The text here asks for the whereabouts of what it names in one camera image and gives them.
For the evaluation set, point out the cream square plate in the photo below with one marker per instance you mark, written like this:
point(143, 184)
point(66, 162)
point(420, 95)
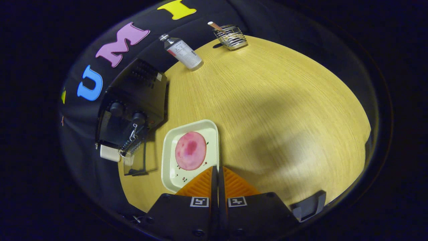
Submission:
point(170, 157)

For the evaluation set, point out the pink round ham slice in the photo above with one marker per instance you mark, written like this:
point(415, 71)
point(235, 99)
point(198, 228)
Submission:
point(190, 150)

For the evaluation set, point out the black toaster oven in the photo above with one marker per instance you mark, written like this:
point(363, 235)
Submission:
point(143, 87)

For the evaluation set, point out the wooden stick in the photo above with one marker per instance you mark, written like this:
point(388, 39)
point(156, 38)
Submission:
point(214, 25)

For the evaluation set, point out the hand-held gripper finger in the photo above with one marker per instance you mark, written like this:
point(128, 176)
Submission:
point(214, 187)
point(221, 190)

